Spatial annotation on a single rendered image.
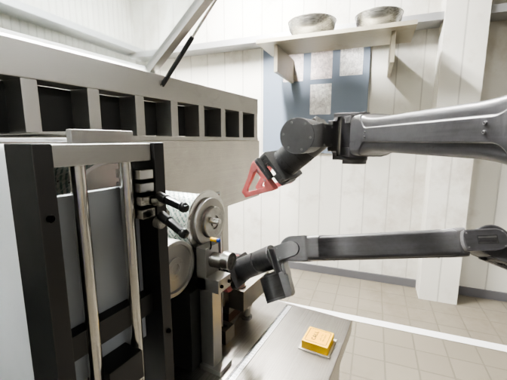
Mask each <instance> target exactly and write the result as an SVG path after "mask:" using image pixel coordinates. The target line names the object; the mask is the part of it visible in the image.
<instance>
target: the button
mask: <svg viewBox="0 0 507 380"><path fill-rule="evenodd" d="M333 341H334V334H333V333H331V332H327V331H324V330H321V329H317V328H314V327H311V326H310V327H309V328H308V330H307V332H306V334H305V335H304V337H303V339H302V348H305V349H308V350H310V351H314V352H317V353H319V354H323V355H326V356H327V355H328V353H329V351H330V348H331V346H332V344H333Z"/></svg>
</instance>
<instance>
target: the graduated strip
mask: <svg viewBox="0 0 507 380"><path fill-rule="evenodd" d="M292 307H293V306H290V305H286V306H285V307H284V308H283V309H282V311H281V312H280V313H279V315H278V316H277V317H276V318H275V319H274V320H273V321H272V323H271V324H270V325H269V327H268V328H267V329H266V331H265V332H264V333H263V334H262V335H261V336H260V337H259V339H258V340H257V341H256V343H255V344H254V345H253V346H252V348H251V349H250V350H249V351H248V352H247V353H246V355H245V356H244V357H243V358H242V360H241V361H240V362H239V364H238V365H237V366H236V367H235V368H234V369H233V370H232V372H231V373H230V374H229V376H228V377H227V378H226V380H236V379H237V378H238V377H239V376H240V374H241V373H242V372H243V370H244V369H245V367H246V366H247V365H248V364H249V362H250V361H251V360H252V359H253V357H254V356H255V355H256V353H257V352H258V350H259V349H260V348H261V347H262V346H263V344H264V343H265V342H266V340H267V339H268V337H270V335H271V334H272V333H273V331H274V330H275V328H276V327H277V326H278V325H279V323H280V322H281V321H282V320H283V319H284V317H285V316H286V314H287V313H288V311H289V310H290V309H291V308H292Z"/></svg>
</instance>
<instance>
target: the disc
mask: <svg viewBox="0 0 507 380"><path fill-rule="evenodd" d="M205 198H216V199H218V200H219V201H220V203H221V204H222V205H223V201H222V199H221V197H220V196H219V195H218V194H217V193H216V192H213V191H205V192H202V193H201V194H199V195H198V196H197V197H196V199H195V200H194V201H193V202H192V205H191V207H190V209H189V213H188V216H187V220H186V228H187V229H188V230H189V236H188V240H189V242H190V244H191V246H192V247H193V248H194V249H195V250H196V247H199V246H201V244H200V243H199V242H197V240H196V239H195V236H194V234H193V229H192V223H193V217H194V214H195V211H196V209H197V207H198V205H199V204H200V203H201V202H202V201H203V200H204V199H205ZM223 209H224V205H223ZM224 216H225V209H224Z"/></svg>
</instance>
